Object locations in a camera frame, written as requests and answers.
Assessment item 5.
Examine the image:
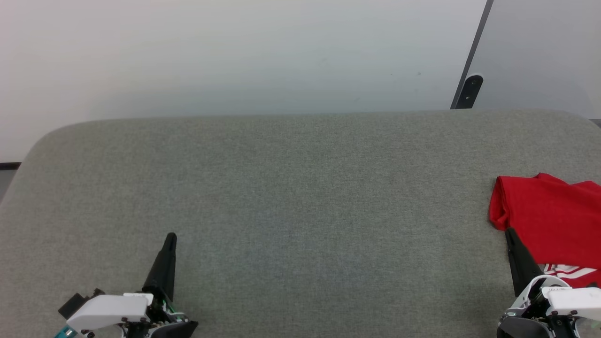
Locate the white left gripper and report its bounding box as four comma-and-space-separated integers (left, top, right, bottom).
65, 233, 199, 338

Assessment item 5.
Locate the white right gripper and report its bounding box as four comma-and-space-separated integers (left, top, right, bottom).
497, 228, 601, 338

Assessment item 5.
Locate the red and white jersey shirt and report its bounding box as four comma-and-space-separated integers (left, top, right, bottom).
488, 172, 601, 287

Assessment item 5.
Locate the grey fabric sofa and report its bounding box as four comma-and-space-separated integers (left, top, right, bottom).
0, 109, 601, 338

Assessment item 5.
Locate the grey door with dark edge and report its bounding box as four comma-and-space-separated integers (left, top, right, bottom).
450, 0, 601, 120

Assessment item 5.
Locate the black door hinge bracket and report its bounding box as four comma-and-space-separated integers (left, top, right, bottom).
455, 74, 484, 110

